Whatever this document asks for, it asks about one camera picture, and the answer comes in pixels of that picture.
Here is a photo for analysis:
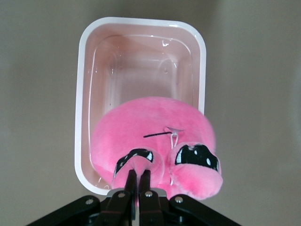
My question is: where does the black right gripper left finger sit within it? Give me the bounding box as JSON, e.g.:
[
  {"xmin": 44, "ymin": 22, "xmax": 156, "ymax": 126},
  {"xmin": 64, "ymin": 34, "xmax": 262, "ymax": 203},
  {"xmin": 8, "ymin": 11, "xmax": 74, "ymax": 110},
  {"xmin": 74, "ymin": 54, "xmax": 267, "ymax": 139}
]
[{"xmin": 94, "ymin": 169, "xmax": 138, "ymax": 226}]

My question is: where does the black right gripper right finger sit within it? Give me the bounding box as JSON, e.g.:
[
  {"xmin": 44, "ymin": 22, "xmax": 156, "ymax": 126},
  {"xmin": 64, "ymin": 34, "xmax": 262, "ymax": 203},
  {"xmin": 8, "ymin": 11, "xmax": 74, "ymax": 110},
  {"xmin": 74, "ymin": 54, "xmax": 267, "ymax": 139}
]
[{"xmin": 139, "ymin": 169, "xmax": 165, "ymax": 226}]

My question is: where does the pink plush toy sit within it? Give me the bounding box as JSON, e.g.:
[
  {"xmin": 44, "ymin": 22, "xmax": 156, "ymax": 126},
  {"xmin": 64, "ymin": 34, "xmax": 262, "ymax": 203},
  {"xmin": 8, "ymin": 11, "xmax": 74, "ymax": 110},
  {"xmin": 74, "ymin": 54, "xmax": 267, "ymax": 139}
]
[{"xmin": 90, "ymin": 96, "xmax": 224, "ymax": 201}]

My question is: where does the pink plastic storage box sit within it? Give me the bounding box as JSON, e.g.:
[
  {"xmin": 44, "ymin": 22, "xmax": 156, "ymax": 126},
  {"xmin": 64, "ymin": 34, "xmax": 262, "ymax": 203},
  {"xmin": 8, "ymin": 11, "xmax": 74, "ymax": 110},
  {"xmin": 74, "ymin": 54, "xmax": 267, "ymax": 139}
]
[{"xmin": 74, "ymin": 16, "xmax": 207, "ymax": 195}]

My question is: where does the brown table cover mat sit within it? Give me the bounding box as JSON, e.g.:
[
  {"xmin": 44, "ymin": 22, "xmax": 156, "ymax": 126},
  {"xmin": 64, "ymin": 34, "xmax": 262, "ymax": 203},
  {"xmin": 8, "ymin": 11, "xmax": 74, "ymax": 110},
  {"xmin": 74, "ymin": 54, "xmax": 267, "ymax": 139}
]
[{"xmin": 0, "ymin": 0, "xmax": 301, "ymax": 226}]

